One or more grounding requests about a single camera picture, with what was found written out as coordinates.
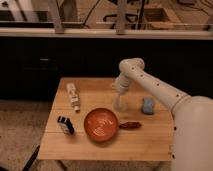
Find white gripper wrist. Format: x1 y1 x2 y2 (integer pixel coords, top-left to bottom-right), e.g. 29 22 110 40
115 74 131 94

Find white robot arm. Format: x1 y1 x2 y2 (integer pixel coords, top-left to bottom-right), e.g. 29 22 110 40
115 58 213 171

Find blue sponge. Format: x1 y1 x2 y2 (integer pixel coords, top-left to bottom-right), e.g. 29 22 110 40
142 98 154 115

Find brown chili pepper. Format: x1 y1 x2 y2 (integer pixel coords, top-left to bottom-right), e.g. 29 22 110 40
119 122 142 129

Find orange patterned bowl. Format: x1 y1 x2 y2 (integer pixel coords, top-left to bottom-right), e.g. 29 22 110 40
84 108 118 142

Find white tube bottle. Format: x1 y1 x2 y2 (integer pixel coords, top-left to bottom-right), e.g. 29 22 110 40
66 83 80 113

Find wooden table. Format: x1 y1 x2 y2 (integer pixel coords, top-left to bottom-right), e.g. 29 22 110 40
37 77 176 171

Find dark cabinet counter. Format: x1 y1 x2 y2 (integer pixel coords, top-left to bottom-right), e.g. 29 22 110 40
0 28 213 99

